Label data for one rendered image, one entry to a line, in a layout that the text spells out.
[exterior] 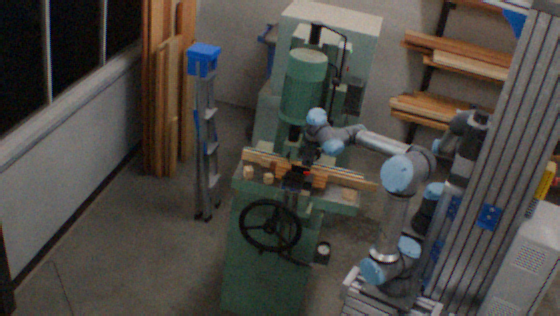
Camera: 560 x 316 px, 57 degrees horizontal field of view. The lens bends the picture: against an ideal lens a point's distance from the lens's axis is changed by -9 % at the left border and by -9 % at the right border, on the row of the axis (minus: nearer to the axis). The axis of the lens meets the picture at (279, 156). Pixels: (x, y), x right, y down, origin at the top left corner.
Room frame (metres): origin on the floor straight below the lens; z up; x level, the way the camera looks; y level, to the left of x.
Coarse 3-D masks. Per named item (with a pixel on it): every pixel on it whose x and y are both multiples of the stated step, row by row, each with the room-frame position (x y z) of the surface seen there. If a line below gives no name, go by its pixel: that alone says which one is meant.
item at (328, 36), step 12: (300, 24) 2.69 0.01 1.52; (300, 36) 2.51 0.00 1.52; (324, 36) 2.57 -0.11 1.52; (336, 36) 2.60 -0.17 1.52; (336, 48) 2.48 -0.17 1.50; (324, 84) 2.48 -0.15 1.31; (324, 96) 2.48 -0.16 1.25; (324, 108) 2.48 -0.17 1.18; (276, 132) 2.50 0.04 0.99; (276, 144) 2.50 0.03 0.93; (300, 156) 2.49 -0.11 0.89
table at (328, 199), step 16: (240, 160) 2.33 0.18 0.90; (240, 176) 2.19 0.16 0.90; (256, 176) 2.22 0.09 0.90; (256, 192) 2.16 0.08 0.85; (272, 192) 2.15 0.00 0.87; (320, 192) 2.18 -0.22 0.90; (336, 192) 2.20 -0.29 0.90; (272, 208) 2.05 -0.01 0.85; (320, 208) 2.13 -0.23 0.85; (336, 208) 2.12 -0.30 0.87; (352, 208) 2.11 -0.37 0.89
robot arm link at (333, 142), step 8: (320, 128) 1.94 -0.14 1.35; (328, 128) 1.94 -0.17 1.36; (320, 136) 1.92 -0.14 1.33; (328, 136) 1.91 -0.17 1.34; (336, 136) 1.92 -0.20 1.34; (344, 136) 1.94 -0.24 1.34; (328, 144) 1.88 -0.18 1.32; (336, 144) 1.88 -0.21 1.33; (344, 144) 1.93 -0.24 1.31; (328, 152) 1.87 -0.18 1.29; (336, 152) 1.89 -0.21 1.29
